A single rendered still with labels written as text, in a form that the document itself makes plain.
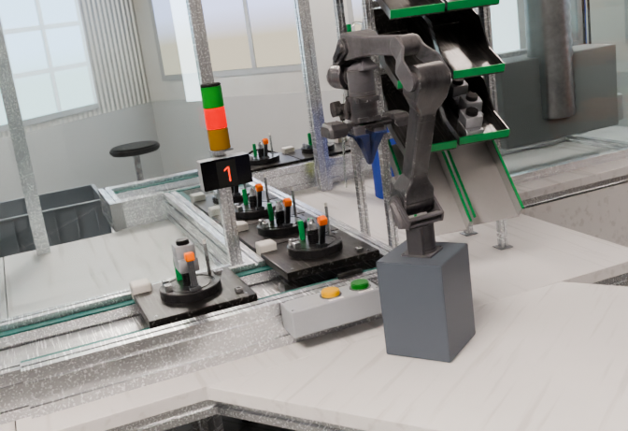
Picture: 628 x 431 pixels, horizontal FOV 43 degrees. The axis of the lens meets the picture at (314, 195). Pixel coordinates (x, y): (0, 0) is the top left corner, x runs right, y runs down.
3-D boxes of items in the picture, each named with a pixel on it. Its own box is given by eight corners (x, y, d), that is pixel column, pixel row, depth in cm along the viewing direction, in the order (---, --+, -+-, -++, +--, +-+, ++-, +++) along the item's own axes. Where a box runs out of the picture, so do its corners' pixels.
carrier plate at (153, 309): (258, 302, 175) (257, 293, 175) (150, 330, 167) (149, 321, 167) (228, 273, 197) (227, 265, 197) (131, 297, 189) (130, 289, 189)
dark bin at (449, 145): (456, 149, 191) (459, 122, 186) (404, 157, 189) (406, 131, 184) (416, 91, 213) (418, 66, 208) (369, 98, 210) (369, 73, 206)
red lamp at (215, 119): (230, 126, 188) (226, 106, 187) (209, 130, 186) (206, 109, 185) (224, 124, 193) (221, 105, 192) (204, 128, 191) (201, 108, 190)
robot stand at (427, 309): (450, 363, 155) (441, 265, 150) (386, 354, 162) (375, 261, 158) (476, 334, 166) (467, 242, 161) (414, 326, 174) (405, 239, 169)
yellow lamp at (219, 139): (233, 148, 189) (230, 127, 188) (213, 151, 188) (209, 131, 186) (227, 145, 194) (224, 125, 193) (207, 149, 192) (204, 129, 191)
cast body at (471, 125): (482, 139, 195) (486, 115, 191) (465, 142, 194) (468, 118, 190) (469, 122, 201) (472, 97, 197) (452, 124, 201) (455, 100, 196)
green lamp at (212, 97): (226, 106, 187) (223, 85, 186) (206, 109, 185) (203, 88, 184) (221, 104, 192) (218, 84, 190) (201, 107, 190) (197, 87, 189)
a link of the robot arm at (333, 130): (408, 85, 167) (394, 83, 173) (326, 99, 161) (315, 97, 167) (412, 123, 169) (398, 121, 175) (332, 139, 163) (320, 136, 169)
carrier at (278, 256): (379, 257, 194) (374, 208, 191) (288, 281, 186) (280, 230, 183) (340, 236, 216) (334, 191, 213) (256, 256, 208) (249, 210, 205)
